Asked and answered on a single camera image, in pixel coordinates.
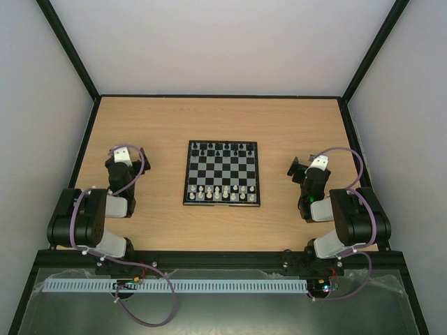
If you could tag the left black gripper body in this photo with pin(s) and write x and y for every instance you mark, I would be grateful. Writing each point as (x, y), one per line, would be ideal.
(147, 165)

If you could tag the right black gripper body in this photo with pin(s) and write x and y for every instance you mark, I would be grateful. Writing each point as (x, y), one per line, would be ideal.
(295, 169)

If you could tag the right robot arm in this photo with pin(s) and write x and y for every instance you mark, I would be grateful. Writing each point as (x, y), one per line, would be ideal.
(359, 218)

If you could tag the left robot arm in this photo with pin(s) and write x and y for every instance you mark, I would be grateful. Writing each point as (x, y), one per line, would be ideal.
(78, 220)

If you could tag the green circuit board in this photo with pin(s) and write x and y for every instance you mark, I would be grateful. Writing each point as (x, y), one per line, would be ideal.
(329, 287)

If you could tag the left circuit board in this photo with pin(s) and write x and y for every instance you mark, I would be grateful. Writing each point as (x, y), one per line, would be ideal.
(127, 284)

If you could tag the black and silver chessboard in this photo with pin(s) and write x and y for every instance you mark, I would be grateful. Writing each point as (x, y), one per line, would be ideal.
(211, 171)

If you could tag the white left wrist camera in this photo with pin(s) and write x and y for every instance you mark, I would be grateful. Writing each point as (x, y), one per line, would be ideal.
(122, 155)

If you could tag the grey slotted cable duct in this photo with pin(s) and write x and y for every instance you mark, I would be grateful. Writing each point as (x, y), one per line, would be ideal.
(85, 285)

